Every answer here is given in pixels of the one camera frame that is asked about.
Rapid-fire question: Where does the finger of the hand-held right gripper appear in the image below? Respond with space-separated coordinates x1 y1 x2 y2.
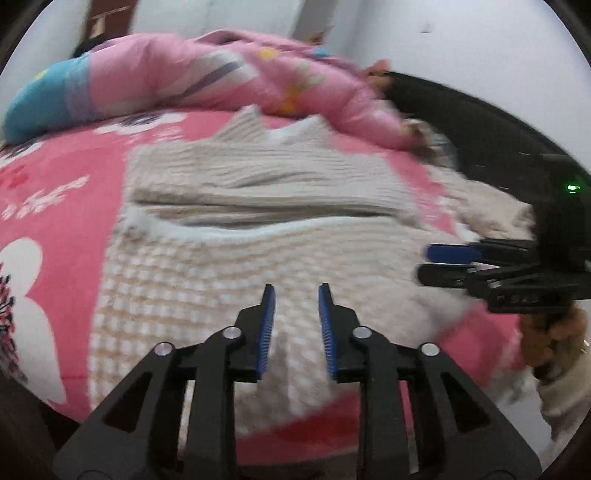
418 263 546 289
427 237 536 268

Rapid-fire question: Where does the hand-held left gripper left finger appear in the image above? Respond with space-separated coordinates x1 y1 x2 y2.
53 283 276 480

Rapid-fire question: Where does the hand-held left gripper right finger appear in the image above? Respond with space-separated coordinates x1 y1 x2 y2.
318 282 542 480

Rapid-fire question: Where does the beige white checked sweater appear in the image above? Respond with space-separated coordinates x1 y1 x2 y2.
88 105 476 437

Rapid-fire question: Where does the person's right forearm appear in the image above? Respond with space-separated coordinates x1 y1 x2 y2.
536 355 591 444

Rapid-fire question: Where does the person's right hand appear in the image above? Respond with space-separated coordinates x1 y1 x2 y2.
522 305 591 370

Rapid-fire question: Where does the cream fluffy blanket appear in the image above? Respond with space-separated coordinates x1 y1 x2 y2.
443 166 536 241

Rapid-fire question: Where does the black headboard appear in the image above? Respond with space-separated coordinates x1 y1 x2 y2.
383 71 591 208

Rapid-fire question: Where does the pink floral blanket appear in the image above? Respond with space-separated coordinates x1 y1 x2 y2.
0 108 532 467

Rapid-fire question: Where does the pink and blue quilt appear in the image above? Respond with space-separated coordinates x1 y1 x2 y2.
2 30 416 148

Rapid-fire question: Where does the brown wooden door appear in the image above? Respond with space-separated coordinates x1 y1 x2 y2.
83 0 139 44

